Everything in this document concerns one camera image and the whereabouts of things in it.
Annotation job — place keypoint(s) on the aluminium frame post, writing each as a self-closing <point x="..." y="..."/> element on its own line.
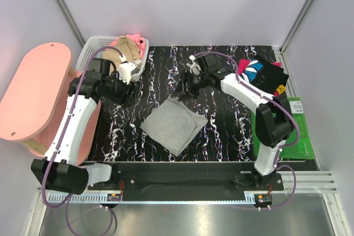
<point x="71" y="22"/>
<point x="297" y="23"/>

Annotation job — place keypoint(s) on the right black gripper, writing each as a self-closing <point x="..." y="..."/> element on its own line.
<point x="190" y="93"/>

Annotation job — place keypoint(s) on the pink t shirt in basket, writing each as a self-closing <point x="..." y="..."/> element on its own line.
<point x="131" y="46"/>

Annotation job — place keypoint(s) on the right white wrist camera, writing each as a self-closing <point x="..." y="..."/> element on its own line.
<point x="193" y="64"/>

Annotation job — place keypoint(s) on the left aluminium frame post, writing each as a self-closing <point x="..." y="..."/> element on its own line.
<point x="71" y="22"/>

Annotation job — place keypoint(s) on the beige t shirt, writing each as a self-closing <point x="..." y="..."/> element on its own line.
<point x="114" y="56"/>

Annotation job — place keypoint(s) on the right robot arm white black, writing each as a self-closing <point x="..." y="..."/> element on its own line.
<point x="274" y="121"/>

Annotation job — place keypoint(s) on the green folding board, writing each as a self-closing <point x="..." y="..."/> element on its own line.
<point x="303" y="149"/>

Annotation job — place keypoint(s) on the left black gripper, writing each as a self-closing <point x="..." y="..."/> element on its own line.
<point x="125" y="99"/>

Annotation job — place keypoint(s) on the pink oval tiered shelf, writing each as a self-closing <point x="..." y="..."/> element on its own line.
<point x="35" y="101"/>

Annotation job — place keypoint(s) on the aluminium front rail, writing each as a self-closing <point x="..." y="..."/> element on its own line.
<point x="286" y="184"/>

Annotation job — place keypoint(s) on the grey t shirt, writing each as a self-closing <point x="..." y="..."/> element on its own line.
<point x="173" y="125"/>

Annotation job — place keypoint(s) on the white plastic laundry basket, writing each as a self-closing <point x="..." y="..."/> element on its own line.
<point x="95" y="42"/>

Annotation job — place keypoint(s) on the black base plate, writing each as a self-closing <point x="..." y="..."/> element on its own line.
<point x="158" y="182"/>

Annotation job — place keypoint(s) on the black printed folded t shirt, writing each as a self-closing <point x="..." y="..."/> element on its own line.
<point x="271" y="75"/>

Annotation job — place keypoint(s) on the right aluminium frame post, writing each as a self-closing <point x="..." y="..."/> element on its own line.
<point x="297" y="23"/>

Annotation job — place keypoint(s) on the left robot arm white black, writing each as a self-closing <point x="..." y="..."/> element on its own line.
<point x="59" y="169"/>

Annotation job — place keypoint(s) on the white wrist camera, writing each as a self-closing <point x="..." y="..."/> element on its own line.
<point x="193" y="64"/>
<point x="125" y="71"/>

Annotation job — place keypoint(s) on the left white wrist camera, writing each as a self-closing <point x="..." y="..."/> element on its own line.
<point x="125" y="71"/>

